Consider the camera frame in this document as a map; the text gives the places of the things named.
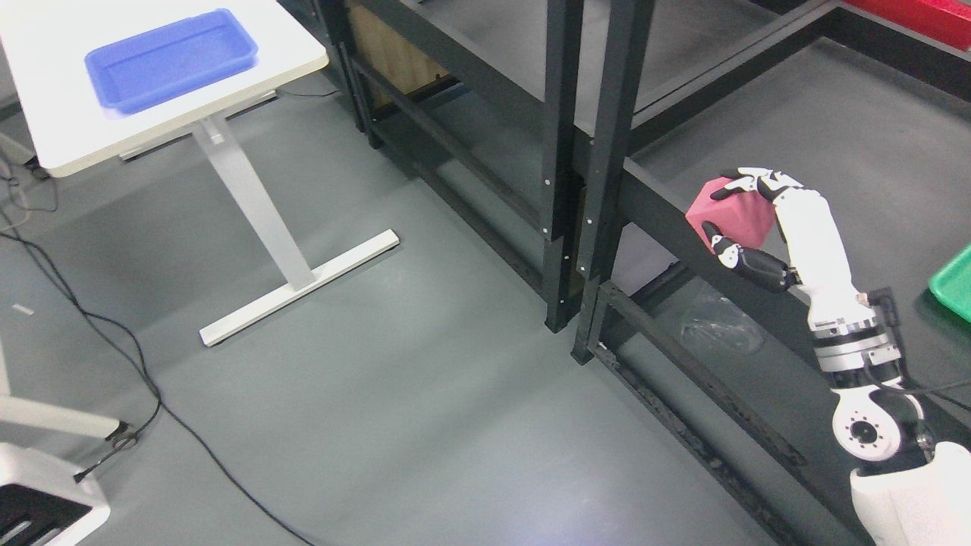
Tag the red conveyor frame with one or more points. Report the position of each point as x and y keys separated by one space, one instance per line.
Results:
x=945 y=21

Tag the white device box on floor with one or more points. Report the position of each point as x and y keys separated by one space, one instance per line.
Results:
x=43 y=504

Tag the black metal shelf right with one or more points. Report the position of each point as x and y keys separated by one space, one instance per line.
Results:
x=873 y=116

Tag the blue plastic tray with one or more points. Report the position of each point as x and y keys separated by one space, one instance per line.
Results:
x=164 y=63

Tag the black metal shelf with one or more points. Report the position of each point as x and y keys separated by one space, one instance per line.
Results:
x=873 y=116
x=479 y=98

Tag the pink block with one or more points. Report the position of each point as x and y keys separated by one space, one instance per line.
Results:
x=746 y=217

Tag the clear plastic bag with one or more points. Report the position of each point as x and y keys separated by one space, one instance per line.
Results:
x=713 y=322

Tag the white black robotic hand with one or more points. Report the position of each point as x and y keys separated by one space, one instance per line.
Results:
x=818 y=261

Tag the green plastic tray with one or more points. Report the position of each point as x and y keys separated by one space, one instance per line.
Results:
x=950 y=285

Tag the black metal shelf left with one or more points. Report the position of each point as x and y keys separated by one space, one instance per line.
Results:
x=479 y=98

